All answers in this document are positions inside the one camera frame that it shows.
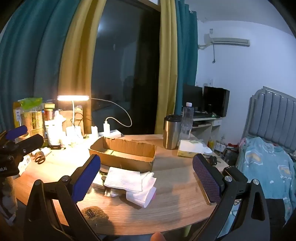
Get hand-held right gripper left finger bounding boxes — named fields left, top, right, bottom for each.
left=24, top=153, right=102, bottom=241

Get white towel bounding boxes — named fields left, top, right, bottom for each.
left=104, top=166, right=156, bottom=193

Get yellow curtain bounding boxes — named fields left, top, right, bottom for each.
left=58, top=0, right=107, bottom=135
left=154, top=0, right=178, bottom=135

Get grey padded bed headboard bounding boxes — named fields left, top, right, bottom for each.
left=243, top=86, right=296, bottom=150

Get brown handled scissors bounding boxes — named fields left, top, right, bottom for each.
left=35, top=152, right=47, bottom=165

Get teal curtain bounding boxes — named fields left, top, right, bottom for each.
left=0, top=0, right=80, bottom=131
left=174, top=0, right=199, bottom=115

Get white charger with cable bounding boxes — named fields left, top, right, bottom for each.
left=90, top=98, right=132, bottom=134

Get stainless steel tumbler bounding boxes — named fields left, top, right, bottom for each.
left=163, top=115, right=182, bottom=150

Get white computer desk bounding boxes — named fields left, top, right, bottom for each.
left=191, top=112, right=225, bottom=144

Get teal printed blanket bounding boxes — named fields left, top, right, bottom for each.
left=237, top=137, right=296, bottom=223

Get white power strip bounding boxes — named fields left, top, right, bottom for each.
left=98, top=130, right=122, bottom=138

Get fluffy cloth with black label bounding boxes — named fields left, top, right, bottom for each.
left=80, top=206, right=110, bottom=229

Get cardboard box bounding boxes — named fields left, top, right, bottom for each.
left=88, top=136, right=157, bottom=173

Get dark glass window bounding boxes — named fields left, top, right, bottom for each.
left=91, top=0, right=161, bottom=135

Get white air conditioner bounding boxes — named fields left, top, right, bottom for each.
left=198, top=32, right=250, bottom=49

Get yellow tissue box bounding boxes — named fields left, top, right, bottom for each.
left=177, top=139, right=213, bottom=159

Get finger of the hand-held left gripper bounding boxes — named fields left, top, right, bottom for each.
left=5, top=125, right=28, bottom=141
left=13, top=134, right=44, bottom=155

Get glass jar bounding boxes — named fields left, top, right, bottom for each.
left=44, top=103, right=56, bottom=121

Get brown paper box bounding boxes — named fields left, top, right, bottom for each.
left=58, top=109, right=84, bottom=127

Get white desk lamp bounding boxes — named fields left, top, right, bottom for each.
left=57, top=95, right=90, bottom=139

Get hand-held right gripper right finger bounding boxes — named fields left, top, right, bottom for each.
left=192, top=153, right=271, bottom=241

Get white textured cloth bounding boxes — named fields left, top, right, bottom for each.
left=126, top=173, right=157, bottom=208

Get clear plastic water bottle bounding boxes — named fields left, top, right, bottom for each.
left=180, top=102, right=193, bottom=140

